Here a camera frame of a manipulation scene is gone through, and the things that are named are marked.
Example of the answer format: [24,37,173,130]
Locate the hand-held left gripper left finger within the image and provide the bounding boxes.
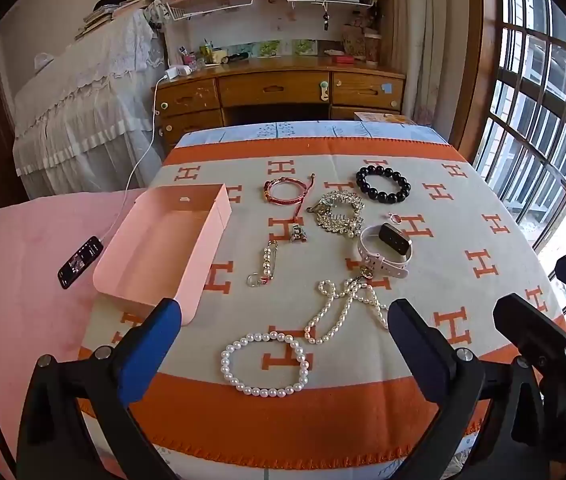
[16,298,184,480]

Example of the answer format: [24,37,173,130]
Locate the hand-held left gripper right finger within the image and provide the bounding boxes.
[387,298,548,480]

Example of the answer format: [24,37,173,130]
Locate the white pearl necklace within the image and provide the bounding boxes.
[304,280,391,345]

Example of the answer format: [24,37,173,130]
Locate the white pearl bracelet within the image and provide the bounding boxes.
[220,332,310,398]

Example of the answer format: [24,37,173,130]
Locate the pink cardboard box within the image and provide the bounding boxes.
[92,183,234,322]

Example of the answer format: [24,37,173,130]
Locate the pink strap smartwatch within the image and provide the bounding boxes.
[357,222,414,280]

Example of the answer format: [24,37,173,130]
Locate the black bead bracelet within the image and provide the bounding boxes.
[355,164,412,204]

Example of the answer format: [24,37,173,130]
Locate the red woven bracelet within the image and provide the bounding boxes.
[263,173,317,213]

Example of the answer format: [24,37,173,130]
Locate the beige and orange printed blanket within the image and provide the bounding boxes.
[78,147,566,471]

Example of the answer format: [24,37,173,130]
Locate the black smartphone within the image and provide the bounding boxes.
[58,236,105,291]

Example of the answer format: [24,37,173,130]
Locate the pink bed sheet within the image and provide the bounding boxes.
[0,187,149,480]

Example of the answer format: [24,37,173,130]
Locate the window with dark grille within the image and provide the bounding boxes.
[473,0,566,356]

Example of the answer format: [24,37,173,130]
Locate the orange book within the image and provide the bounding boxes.
[354,111,414,126]

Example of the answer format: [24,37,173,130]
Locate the white lace cover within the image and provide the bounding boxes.
[12,7,169,201]

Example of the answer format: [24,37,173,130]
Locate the beige curtain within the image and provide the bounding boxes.
[393,0,478,126]

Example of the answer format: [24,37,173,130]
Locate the wooden desk with drawers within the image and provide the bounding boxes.
[152,55,408,153]

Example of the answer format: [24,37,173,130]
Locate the patterned cup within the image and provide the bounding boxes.
[363,32,381,66]

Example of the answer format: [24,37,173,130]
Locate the yellow pen holder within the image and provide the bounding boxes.
[198,40,229,66]

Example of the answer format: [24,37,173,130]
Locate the patterned paper bag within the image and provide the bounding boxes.
[341,22,366,58]

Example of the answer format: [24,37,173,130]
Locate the stack of books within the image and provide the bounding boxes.
[74,0,156,41]

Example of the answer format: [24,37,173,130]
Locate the wooden bookshelf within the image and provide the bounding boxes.
[155,0,394,66]

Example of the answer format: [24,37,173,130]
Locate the white charging cable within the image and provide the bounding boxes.
[99,72,169,245]

